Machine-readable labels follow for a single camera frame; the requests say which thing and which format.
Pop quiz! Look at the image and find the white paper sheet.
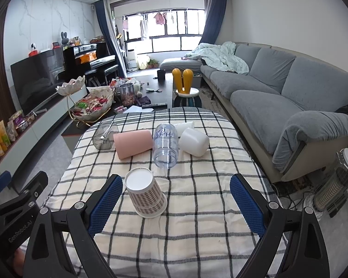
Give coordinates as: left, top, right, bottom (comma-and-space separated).
124, 105, 154, 114

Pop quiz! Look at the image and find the large white cup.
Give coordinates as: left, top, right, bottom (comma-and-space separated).
178, 128, 210, 156

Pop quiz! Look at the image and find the row of snack packets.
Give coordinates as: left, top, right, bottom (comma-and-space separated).
0, 110, 37, 160

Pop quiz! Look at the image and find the checked brown paper cup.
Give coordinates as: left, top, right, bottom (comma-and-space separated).
125, 167, 168, 218

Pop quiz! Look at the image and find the blue curtain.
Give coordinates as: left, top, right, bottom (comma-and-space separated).
94, 0, 128, 77
201, 0, 228, 46

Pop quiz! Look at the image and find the clear plastic cup blue print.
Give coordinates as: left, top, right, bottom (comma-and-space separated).
153, 123, 179, 169

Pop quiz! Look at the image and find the dark coffee table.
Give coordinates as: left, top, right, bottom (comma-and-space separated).
61, 74, 175, 137

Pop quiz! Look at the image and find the black television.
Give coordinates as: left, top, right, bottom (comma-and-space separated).
10, 48, 66, 117

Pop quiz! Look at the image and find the light green blanket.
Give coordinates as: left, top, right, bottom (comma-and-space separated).
184, 41, 250, 75

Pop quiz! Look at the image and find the black floor cable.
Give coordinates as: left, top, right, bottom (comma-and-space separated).
273, 182, 308, 210

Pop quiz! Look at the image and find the person's left hand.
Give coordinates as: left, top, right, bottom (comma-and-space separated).
13, 250, 28, 277

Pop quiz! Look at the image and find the black white checked tablecloth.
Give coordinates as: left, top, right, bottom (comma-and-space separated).
42, 107, 289, 278

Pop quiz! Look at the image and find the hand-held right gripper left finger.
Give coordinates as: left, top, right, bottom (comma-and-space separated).
31, 174, 124, 278

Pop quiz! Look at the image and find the small white cup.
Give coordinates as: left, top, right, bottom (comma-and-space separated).
174, 121, 195, 137

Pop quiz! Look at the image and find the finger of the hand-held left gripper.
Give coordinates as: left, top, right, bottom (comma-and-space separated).
0, 171, 12, 196
0, 171, 48, 218

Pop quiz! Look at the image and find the grey transparent cup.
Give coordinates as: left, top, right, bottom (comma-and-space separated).
92, 121, 119, 150

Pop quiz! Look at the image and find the black piano bench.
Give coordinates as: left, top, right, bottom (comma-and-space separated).
85, 64, 119, 86

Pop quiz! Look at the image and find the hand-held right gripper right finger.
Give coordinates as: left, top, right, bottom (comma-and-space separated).
229, 173, 330, 278

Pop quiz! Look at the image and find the clear jar of nuts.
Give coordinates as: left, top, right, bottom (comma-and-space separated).
119, 83, 135, 106

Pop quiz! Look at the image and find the pink cup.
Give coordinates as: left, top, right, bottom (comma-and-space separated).
113, 129, 154, 160

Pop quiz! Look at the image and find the white hanging shirt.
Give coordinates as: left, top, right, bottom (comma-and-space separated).
139, 17, 149, 41

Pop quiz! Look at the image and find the plush toy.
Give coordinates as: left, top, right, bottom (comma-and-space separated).
133, 79, 144, 98

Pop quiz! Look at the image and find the yellow rabbit ear stool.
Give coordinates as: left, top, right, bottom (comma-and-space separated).
172, 68, 202, 108

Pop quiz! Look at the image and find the gold tiered snack stand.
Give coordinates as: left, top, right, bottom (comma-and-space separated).
56, 75, 116, 128

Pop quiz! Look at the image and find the electric heater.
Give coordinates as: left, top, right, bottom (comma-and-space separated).
303, 148, 348, 219

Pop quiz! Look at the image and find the white air purifier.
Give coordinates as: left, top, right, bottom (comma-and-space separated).
127, 49, 139, 72

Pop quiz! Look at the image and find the grey sofa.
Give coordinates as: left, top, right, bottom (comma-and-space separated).
159, 42, 348, 180

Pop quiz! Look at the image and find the black piano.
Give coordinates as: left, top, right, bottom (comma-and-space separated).
62, 42, 119, 87

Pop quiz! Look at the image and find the white television cabinet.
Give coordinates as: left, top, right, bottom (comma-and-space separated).
0, 87, 89, 177

